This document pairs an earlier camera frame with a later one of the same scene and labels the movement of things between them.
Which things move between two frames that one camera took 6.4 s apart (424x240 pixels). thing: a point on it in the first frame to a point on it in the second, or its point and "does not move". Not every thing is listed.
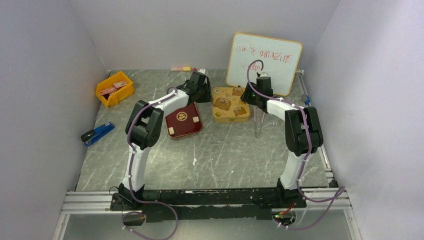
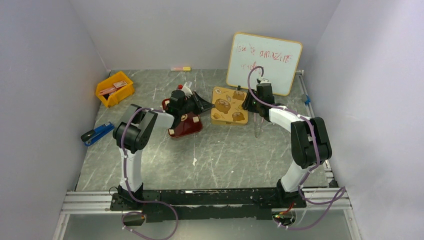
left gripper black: x=208 y=97 to x=204 y=105
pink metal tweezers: x=254 y=117 does not move
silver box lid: x=227 y=106 does not move
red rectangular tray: x=183 y=121 does not move
